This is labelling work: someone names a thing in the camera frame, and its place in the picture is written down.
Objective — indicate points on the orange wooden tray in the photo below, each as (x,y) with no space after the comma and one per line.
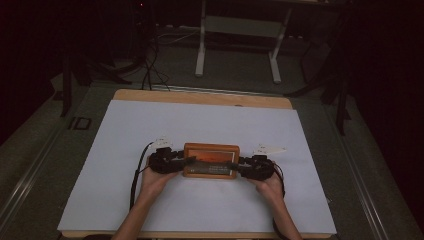
(211,160)

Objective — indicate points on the white metal stand frame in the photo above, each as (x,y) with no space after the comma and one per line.
(240,26)

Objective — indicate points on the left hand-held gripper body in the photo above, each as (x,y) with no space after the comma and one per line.
(162,163)

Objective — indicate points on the black tripod stand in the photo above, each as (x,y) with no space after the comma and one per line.
(333,86)

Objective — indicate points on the metal floor rail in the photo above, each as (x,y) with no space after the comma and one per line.
(213,90)
(361,180)
(26,180)

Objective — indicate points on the person's right hand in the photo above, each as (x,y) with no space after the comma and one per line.
(270,188)

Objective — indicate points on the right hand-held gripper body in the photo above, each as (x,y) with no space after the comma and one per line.
(261,168)

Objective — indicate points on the person's left hand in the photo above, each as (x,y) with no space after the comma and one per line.
(156,182)

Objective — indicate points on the white power strip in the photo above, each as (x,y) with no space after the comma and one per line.
(185,28)

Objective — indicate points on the white paper sheet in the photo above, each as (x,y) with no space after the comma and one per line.
(206,123)

